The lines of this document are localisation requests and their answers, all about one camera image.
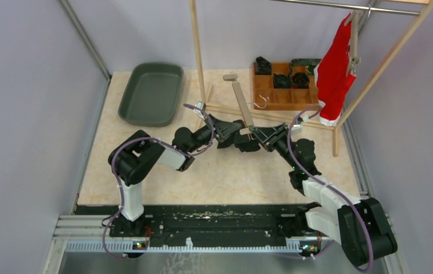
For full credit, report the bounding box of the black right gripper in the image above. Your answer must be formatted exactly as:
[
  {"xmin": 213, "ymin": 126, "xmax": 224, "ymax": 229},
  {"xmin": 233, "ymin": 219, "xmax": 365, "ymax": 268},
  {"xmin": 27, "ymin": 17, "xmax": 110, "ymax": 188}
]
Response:
[{"xmin": 249, "ymin": 123, "xmax": 299, "ymax": 170}]

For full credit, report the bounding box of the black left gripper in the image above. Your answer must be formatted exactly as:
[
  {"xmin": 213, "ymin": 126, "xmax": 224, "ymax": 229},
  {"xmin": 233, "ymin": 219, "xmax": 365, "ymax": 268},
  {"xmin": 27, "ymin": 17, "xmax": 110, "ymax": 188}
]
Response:
[{"xmin": 188, "ymin": 113, "xmax": 242, "ymax": 154}]

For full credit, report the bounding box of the black striped garment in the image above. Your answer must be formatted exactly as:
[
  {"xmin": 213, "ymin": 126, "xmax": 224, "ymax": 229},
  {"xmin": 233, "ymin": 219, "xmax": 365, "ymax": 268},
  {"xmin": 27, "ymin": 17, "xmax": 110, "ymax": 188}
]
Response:
[{"xmin": 217, "ymin": 135, "xmax": 261, "ymax": 152}]

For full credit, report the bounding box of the beige clip hanger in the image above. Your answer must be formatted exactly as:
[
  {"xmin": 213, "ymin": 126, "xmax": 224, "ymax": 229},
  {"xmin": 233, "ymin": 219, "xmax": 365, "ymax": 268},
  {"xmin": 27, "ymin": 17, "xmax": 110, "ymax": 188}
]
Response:
[
  {"xmin": 223, "ymin": 72, "xmax": 268, "ymax": 138},
  {"xmin": 344, "ymin": 10, "xmax": 364, "ymax": 75}
]

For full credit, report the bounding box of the red underwear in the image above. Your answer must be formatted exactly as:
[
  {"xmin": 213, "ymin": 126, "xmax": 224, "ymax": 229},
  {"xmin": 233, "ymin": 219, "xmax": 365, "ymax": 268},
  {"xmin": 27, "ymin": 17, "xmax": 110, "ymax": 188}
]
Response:
[{"xmin": 314, "ymin": 14, "xmax": 357, "ymax": 126}]

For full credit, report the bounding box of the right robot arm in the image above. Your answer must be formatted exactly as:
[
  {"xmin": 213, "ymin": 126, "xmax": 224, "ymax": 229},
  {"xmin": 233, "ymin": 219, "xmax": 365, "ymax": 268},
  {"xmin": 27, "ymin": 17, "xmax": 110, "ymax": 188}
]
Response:
[{"xmin": 249, "ymin": 124, "xmax": 398, "ymax": 267}]

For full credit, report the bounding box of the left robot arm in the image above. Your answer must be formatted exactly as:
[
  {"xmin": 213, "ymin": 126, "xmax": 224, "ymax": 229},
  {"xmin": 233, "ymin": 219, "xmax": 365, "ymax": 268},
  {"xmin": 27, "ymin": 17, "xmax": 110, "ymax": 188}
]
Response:
[{"xmin": 108, "ymin": 115, "xmax": 244, "ymax": 236}]

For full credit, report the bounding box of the dark folded sock middle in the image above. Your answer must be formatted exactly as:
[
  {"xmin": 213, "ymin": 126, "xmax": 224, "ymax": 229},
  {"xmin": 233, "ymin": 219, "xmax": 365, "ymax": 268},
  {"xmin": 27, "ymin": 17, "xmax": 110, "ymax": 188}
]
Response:
[{"xmin": 273, "ymin": 74, "xmax": 292, "ymax": 89}]

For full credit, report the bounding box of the dark rolled sock right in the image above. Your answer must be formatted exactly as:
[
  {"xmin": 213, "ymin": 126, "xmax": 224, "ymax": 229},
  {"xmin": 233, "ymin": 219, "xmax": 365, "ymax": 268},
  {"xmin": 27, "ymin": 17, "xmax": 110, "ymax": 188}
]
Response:
[{"xmin": 292, "ymin": 72, "xmax": 310, "ymax": 89}]

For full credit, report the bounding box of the dark folded sock top-left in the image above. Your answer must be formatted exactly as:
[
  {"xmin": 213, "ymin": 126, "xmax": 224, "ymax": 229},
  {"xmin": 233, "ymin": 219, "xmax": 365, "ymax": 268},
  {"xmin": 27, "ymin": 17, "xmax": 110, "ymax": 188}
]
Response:
[{"xmin": 254, "ymin": 57, "xmax": 272, "ymax": 75}]

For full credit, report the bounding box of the camouflage folded cloth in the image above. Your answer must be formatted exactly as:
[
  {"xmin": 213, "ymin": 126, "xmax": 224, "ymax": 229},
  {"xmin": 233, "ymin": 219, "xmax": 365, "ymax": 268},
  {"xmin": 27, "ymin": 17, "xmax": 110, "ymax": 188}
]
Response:
[{"xmin": 289, "ymin": 58, "xmax": 321, "ymax": 75}]

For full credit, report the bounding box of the grey plastic bin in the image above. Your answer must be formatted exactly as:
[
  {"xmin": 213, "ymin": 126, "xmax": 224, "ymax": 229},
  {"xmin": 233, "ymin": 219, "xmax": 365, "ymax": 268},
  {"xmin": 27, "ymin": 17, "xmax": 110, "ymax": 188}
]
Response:
[{"xmin": 118, "ymin": 62, "xmax": 184, "ymax": 127}]

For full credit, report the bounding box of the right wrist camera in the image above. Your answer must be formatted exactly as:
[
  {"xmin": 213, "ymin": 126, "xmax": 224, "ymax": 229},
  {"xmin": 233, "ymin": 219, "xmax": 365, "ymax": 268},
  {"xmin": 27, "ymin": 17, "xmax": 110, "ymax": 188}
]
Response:
[{"xmin": 289, "ymin": 118, "xmax": 306, "ymax": 134}]

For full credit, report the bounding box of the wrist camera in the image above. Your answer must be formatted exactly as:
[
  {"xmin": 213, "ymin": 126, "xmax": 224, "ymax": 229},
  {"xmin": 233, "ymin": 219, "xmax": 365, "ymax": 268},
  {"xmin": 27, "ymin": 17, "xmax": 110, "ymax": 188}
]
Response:
[
  {"xmin": 289, "ymin": 118, "xmax": 306, "ymax": 134},
  {"xmin": 194, "ymin": 101, "xmax": 206, "ymax": 112}
]

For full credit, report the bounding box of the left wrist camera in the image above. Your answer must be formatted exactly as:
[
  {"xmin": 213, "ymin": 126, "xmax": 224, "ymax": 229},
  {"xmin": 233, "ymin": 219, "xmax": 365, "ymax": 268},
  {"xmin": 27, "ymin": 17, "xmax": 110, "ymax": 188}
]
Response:
[{"xmin": 194, "ymin": 101, "xmax": 206, "ymax": 112}]

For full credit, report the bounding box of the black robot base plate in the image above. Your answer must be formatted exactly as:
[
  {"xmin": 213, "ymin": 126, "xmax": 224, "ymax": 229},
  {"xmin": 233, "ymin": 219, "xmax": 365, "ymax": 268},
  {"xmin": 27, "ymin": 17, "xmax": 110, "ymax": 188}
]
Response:
[{"xmin": 74, "ymin": 204, "xmax": 334, "ymax": 249}]

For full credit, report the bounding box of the wooden clothes rack frame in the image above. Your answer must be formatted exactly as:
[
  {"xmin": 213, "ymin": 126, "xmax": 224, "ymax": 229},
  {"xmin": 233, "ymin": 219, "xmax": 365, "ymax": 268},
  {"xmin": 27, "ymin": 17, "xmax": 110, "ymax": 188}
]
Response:
[{"xmin": 196, "ymin": 1, "xmax": 433, "ymax": 156}]

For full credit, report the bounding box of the aluminium front rail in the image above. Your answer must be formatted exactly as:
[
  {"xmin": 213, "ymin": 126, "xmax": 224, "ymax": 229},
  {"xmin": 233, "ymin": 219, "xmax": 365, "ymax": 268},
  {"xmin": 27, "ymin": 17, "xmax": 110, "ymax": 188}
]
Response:
[{"xmin": 53, "ymin": 212, "xmax": 331, "ymax": 256}]

